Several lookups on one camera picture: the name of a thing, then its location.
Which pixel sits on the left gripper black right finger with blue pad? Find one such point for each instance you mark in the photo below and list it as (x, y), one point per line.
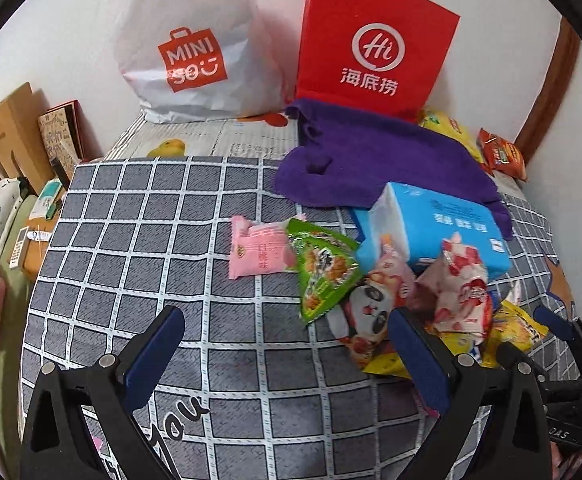
(514, 443)

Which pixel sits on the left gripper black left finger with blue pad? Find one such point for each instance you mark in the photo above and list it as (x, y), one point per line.
(57, 443)

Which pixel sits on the yellow small snack packet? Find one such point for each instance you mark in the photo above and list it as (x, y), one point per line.
(511, 324)

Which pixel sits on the panda pink snack packet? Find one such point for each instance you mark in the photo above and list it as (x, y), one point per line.
(359, 321)

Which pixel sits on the green snack packet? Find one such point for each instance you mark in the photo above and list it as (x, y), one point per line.
(326, 266)

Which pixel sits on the white strawberry snack packet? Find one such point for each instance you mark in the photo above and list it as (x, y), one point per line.
(451, 295)

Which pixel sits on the grey grid bed sheet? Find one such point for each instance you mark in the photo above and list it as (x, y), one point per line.
(251, 392)

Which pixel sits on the teal white box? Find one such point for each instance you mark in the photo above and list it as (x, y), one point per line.
(47, 198)

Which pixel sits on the blue tissue pack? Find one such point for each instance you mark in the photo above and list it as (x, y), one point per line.
(418, 221)

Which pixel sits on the red orange snack bag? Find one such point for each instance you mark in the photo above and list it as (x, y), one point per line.
(502, 155)

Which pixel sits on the pink peach snack packet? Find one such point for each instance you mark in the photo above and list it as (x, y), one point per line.
(259, 248)

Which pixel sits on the yellow chips bag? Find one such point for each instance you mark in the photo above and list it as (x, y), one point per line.
(440, 122)

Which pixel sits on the wooden headboard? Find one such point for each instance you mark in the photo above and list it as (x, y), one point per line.
(22, 151)

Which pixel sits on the brown framed picture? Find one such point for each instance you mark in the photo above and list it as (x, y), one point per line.
(62, 136)

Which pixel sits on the purple towel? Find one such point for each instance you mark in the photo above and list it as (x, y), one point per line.
(345, 157)

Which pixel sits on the white newspaper print sheet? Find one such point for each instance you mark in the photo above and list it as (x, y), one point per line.
(270, 136)

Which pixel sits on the red Haidilao paper bag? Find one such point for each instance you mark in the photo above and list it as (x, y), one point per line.
(382, 56)

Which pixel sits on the white Miniso plastic bag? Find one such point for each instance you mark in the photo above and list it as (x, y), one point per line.
(197, 59)

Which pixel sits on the brown wooden door frame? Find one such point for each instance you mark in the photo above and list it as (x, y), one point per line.
(550, 97)

